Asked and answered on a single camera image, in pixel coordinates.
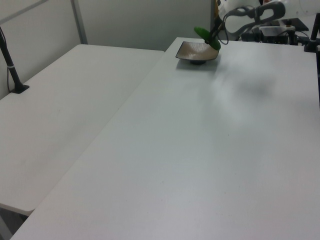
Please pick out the dark robot gripper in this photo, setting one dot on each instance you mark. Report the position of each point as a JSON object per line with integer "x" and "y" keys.
{"x": 226, "y": 4}

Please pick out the green cucumber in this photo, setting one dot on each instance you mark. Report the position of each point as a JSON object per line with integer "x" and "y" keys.
{"x": 201, "y": 31}

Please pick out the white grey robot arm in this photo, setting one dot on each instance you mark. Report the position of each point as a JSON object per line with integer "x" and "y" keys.
{"x": 270, "y": 10}

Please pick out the square brown ceramic plate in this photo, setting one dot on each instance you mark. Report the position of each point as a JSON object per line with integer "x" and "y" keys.
{"x": 192, "y": 51}

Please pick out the yellow wooden panel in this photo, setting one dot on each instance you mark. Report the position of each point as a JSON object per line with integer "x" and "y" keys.
{"x": 216, "y": 7}

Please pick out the black electronics block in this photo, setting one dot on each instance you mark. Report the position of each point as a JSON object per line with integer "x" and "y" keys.
{"x": 250, "y": 37}

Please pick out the silver metal box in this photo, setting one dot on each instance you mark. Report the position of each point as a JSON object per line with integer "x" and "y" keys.
{"x": 272, "y": 31}

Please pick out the black box with lights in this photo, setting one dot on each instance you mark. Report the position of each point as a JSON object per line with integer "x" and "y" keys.
{"x": 275, "y": 40}

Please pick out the small black knob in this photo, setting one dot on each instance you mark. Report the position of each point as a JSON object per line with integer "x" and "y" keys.
{"x": 289, "y": 23}

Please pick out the black monitor stand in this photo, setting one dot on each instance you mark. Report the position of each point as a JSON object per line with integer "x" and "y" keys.
{"x": 298, "y": 23}

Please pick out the black clamped stand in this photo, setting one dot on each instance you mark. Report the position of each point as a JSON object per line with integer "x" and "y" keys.
{"x": 313, "y": 30}

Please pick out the black camera stand pole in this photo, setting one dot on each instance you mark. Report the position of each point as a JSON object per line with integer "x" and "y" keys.
{"x": 11, "y": 70}

